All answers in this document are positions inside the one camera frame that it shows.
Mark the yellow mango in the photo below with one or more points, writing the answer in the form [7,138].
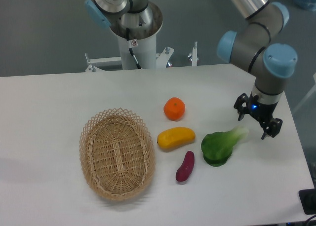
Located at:
[175,137]

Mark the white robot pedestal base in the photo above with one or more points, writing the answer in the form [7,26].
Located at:
[134,54]

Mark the black device at table edge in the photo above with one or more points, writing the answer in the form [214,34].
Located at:
[308,201]

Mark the woven wicker basket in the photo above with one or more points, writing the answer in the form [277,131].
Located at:
[117,154]

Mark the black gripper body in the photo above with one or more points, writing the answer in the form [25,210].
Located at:
[261,107]

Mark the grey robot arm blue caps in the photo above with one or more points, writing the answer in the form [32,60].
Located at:
[136,23]

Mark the purple sweet potato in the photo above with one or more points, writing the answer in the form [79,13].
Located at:
[186,168]

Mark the orange tangerine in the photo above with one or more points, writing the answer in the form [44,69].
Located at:
[174,109]

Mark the green bok choy vegetable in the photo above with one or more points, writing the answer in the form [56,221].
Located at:
[217,147]

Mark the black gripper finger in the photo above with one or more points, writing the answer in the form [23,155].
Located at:
[241,105]
[271,127]

